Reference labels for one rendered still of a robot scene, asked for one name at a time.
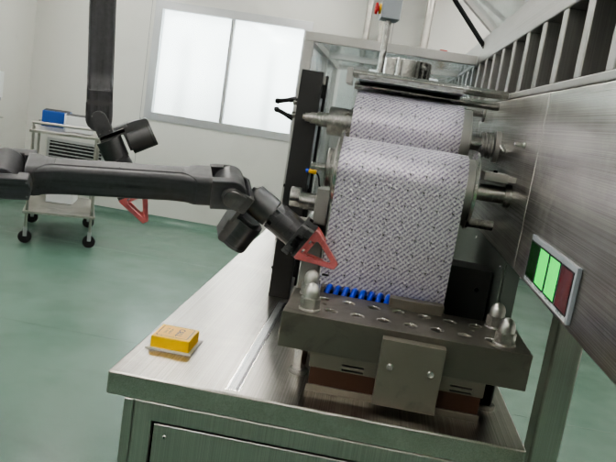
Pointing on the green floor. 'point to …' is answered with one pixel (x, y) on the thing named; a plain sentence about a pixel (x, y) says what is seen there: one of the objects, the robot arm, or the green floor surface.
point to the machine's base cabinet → (233, 440)
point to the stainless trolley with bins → (68, 122)
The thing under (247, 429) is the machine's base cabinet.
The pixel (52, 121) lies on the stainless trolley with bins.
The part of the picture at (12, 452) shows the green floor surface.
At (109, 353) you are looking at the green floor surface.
